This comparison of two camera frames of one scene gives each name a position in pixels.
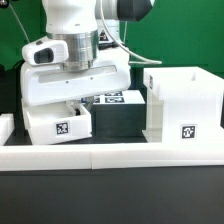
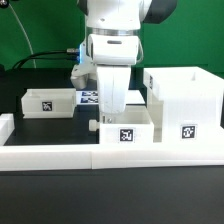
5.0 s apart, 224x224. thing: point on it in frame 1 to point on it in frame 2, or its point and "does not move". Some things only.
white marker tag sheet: (124, 97) does not move
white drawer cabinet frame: (183, 105) does not move
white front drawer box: (56, 122) to (133, 126)
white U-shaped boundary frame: (52, 157) does not move
